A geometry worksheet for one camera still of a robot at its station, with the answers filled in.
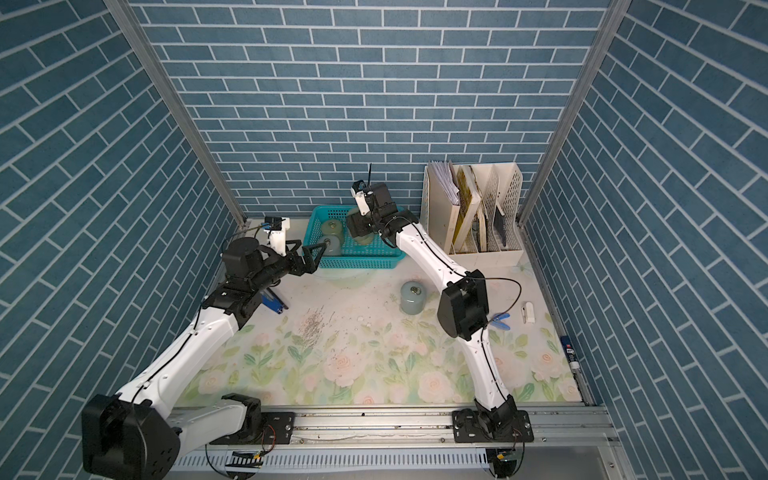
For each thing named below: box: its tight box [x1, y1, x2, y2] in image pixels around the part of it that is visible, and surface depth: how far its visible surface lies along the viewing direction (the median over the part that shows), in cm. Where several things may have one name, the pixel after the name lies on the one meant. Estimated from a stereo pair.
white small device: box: [521, 301, 536, 324], surface depth 93 cm
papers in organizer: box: [428, 160, 460, 206], surface depth 93 cm
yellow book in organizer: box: [451, 164, 482, 249], surface depth 95 cm
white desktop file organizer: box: [421, 161, 525, 268], surface depth 101 cm
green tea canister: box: [321, 219, 343, 236], surface depth 110 cm
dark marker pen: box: [560, 335, 581, 373], surface depth 91 cm
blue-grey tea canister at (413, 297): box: [400, 280, 427, 315], surface depth 93 cm
